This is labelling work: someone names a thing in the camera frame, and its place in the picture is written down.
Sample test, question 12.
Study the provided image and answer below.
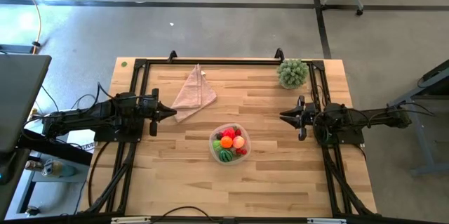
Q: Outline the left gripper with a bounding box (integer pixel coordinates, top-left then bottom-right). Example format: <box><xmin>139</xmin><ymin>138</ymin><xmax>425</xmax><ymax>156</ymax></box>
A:
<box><xmin>138</xmin><ymin>88</ymin><xmax>177</xmax><ymax>138</ymax></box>

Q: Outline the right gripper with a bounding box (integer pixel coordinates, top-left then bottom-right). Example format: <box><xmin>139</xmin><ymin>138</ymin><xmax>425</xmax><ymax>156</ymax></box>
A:
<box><xmin>279</xmin><ymin>94</ymin><xmax>317</xmax><ymax>142</ymax></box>

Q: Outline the clear plastic tupperware container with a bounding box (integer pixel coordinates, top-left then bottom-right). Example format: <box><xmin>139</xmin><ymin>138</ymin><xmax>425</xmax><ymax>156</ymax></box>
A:
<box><xmin>208</xmin><ymin>122</ymin><xmax>253</xmax><ymax>166</ymax></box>

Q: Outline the orange toy pumpkin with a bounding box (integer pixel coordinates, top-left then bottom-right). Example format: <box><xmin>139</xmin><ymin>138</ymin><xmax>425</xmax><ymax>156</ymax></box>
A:
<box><xmin>220</xmin><ymin>135</ymin><xmax>234</xmax><ymax>150</ymax></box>

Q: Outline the green striped toy watermelon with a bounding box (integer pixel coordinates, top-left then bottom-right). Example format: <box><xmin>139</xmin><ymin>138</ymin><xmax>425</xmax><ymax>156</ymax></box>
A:
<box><xmin>218</xmin><ymin>148</ymin><xmax>235</xmax><ymax>164</ymax></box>

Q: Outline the beige folded cloth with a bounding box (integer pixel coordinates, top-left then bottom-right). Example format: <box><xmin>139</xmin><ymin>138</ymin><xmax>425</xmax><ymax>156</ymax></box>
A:
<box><xmin>170</xmin><ymin>63</ymin><xmax>218</xmax><ymax>124</ymax></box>

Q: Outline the white printed paper sheet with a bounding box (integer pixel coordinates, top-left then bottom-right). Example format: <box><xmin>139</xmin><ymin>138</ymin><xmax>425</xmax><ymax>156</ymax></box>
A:
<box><xmin>65</xmin><ymin>129</ymin><xmax>100</xmax><ymax>154</ymax></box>

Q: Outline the white label strip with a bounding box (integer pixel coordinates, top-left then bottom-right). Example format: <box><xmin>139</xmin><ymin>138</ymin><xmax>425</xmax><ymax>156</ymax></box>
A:
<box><xmin>307</xmin><ymin>217</ymin><xmax>347</xmax><ymax>224</ymax></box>
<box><xmin>111</xmin><ymin>216</ymin><xmax>152</xmax><ymax>224</ymax></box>

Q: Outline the grey metal desk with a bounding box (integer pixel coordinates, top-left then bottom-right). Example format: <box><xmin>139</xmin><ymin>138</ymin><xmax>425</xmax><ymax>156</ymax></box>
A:
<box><xmin>387</xmin><ymin>58</ymin><xmax>449</xmax><ymax>178</ymax></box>

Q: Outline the grey flat monitor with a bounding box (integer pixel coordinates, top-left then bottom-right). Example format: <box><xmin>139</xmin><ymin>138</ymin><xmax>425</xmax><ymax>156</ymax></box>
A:
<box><xmin>0</xmin><ymin>53</ymin><xmax>53</xmax><ymax>154</ymax></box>

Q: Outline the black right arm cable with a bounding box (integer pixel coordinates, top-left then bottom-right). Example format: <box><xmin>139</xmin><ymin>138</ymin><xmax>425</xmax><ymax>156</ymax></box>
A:
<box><xmin>311</xmin><ymin>110</ymin><xmax>333</xmax><ymax>146</ymax></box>

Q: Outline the black camera cable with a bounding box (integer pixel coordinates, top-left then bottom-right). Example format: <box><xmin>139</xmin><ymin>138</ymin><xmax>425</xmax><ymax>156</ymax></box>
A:
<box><xmin>150</xmin><ymin>205</ymin><xmax>217</xmax><ymax>224</ymax></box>

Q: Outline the yellow cable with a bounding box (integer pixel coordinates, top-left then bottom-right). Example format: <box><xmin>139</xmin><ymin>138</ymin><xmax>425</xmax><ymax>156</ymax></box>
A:
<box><xmin>15</xmin><ymin>0</ymin><xmax>43</xmax><ymax>55</ymax></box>

